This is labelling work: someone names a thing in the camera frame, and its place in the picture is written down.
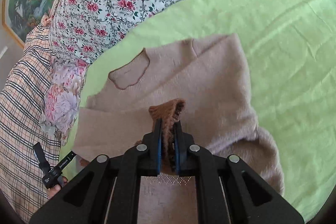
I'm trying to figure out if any plaid checkered blanket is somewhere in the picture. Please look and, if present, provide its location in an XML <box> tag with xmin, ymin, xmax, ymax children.
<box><xmin>1</xmin><ymin>24</ymin><xmax>60</xmax><ymax>223</ymax></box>

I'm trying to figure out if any beige knit sweater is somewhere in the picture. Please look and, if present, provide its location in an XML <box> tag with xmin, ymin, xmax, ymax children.
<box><xmin>72</xmin><ymin>33</ymin><xmax>285</xmax><ymax>224</ymax></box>

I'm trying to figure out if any person's left hand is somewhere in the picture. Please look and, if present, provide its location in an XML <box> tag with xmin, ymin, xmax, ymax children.
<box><xmin>48</xmin><ymin>176</ymin><xmax>68</xmax><ymax>199</ymax></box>

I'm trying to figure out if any light green bed sheet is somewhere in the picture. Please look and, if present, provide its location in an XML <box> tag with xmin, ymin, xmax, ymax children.
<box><xmin>59</xmin><ymin>0</ymin><xmax>336</xmax><ymax>223</ymax></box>

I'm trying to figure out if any large peony floral pillow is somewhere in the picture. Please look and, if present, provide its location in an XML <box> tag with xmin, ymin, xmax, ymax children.
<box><xmin>39</xmin><ymin>61</ymin><xmax>88</xmax><ymax>146</ymax></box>

